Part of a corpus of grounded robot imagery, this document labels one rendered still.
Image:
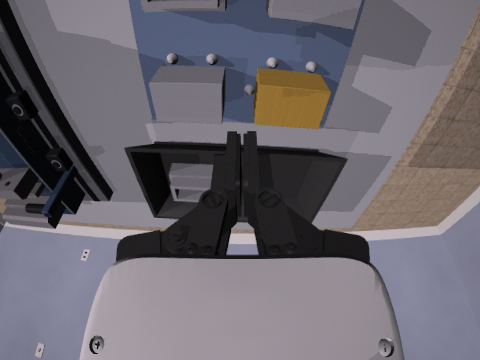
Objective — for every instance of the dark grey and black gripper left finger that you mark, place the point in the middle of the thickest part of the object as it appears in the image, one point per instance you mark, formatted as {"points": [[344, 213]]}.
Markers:
{"points": [[206, 229]]}

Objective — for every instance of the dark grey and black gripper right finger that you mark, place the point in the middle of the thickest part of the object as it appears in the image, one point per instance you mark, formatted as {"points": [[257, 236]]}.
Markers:
{"points": [[281, 229]]}

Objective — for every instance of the grey flat bar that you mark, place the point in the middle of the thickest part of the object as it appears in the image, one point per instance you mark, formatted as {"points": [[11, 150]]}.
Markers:
{"points": [[36, 191], [20, 204]]}

